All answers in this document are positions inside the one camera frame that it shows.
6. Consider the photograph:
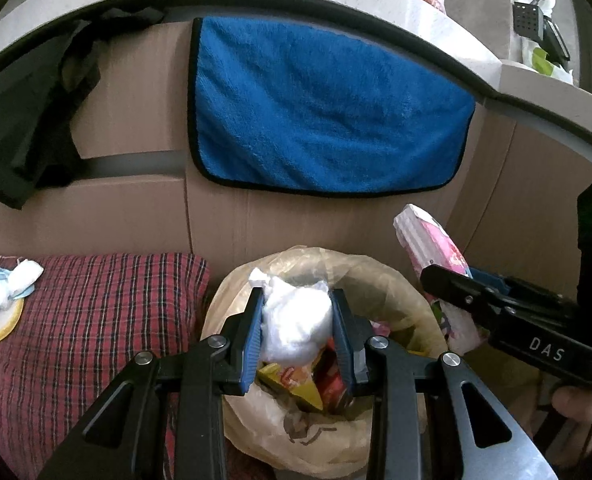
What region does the plaid red tablecloth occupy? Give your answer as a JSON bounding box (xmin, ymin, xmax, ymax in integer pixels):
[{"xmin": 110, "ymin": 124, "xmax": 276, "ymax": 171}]
[{"xmin": 0, "ymin": 252, "xmax": 210, "ymax": 479}]

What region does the person right hand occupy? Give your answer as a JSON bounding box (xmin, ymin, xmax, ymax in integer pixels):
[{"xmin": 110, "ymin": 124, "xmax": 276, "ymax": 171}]
[{"xmin": 552, "ymin": 386, "xmax": 592, "ymax": 465}]

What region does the black utensil rack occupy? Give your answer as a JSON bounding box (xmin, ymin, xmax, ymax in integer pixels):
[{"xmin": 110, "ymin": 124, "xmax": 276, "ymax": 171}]
[{"xmin": 513, "ymin": 0, "xmax": 570, "ymax": 70}]

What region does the yellow snack bag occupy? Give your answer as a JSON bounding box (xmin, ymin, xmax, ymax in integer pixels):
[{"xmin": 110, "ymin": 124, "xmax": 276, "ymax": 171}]
[{"xmin": 257, "ymin": 346, "xmax": 352, "ymax": 414}]

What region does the blue towel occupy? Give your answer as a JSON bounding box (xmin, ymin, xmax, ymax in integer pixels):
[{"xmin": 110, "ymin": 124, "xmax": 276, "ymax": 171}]
[{"xmin": 187, "ymin": 16, "xmax": 476, "ymax": 197}]

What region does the trash bin with yellow bag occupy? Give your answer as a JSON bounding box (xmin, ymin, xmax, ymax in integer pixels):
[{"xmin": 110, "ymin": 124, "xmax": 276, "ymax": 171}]
[{"xmin": 200, "ymin": 244, "xmax": 450, "ymax": 480}]

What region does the black cloth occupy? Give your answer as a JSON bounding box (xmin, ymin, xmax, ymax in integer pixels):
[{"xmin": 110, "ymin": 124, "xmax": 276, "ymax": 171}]
[{"xmin": 0, "ymin": 8, "xmax": 163, "ymax": 209}]

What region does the white tissue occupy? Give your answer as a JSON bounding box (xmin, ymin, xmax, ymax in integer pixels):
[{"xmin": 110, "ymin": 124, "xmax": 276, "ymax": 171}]
[{"xmin": 248, "ymin": 268, "xmax": 333, "ymax": 366}]

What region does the white and blue tissue wad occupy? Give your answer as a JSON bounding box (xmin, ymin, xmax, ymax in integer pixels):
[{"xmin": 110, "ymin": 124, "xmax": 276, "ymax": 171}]
[{"xmin": 0, "ymin": 260, "xmax": 44, "ymax": 318}]

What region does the pink tissue pack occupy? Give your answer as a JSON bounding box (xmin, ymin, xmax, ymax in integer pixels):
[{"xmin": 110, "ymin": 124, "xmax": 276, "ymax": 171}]
[{"xmin": 393, "ymin": 204, "xmax": 484, "ymax": 354}]

